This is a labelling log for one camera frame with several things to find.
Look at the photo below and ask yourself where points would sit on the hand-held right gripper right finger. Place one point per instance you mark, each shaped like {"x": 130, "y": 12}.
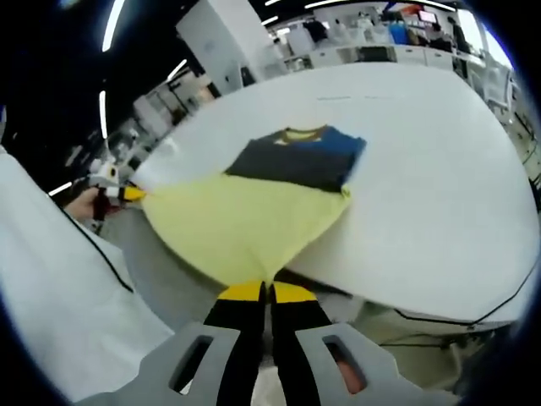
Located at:
{"x": 296, "y": 330}

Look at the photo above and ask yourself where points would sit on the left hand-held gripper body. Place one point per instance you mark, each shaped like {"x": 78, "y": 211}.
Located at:
{"x": 107, "y": 177}

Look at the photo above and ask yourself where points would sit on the blue water barrel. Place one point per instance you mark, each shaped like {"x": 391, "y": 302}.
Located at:
{"x": 399, "y": 34}

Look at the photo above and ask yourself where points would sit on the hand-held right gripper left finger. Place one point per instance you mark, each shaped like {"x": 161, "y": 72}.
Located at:
{"x": 236, "y": 330}

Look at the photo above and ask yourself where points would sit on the white cabinet row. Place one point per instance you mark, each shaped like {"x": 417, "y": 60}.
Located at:
{"x": 414, "y": 55}

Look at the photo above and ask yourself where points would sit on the wide white pillar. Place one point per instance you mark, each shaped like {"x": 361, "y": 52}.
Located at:
{"x": 228, "y": 42}

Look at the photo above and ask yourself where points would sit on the yellow blue black garment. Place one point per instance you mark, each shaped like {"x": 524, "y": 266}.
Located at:
{"x": 236, "y": 228}

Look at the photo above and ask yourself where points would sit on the white tall cabinet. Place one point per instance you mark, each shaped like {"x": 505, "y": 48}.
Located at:
{"x": 300, "y": 40}

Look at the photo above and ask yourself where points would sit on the ceiling light strip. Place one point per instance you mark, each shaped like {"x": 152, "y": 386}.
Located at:
{"x": 112, "y": 29}
{"x": 102, "y": 114}
{"x": 177, "y": 69}

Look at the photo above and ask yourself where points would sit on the pink wall screen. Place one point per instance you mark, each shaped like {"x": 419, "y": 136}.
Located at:
{"x": 427, "y": 16}

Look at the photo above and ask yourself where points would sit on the person's left hand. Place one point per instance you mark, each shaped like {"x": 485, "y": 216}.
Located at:
{"x": 82, "y": 205}

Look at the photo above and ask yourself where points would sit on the white office chair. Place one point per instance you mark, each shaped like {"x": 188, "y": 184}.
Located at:
{"x": 494, "y": 80}

